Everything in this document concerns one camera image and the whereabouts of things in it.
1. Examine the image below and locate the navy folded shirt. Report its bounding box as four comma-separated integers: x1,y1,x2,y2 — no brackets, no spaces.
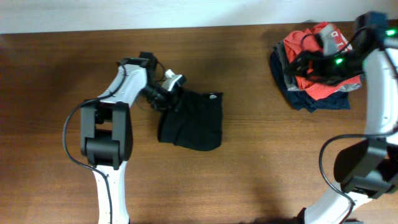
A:
269,52,351,113

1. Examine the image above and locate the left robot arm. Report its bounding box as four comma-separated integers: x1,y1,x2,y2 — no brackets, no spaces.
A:
80,52,187,223

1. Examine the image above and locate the left black cable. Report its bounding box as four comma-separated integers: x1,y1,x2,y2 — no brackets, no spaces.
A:
62,60,169,224

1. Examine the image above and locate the grey folded shirt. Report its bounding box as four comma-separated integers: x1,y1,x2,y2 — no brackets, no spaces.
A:
273,40,362,92

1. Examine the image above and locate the black polo shirt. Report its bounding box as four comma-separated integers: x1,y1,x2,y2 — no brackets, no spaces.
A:
157,90,223,151

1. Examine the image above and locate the red folded t-shirt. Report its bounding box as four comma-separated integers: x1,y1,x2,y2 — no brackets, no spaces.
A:
282,21,363,101

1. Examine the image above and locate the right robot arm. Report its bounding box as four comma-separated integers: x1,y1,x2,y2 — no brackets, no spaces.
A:
285,11,397,224

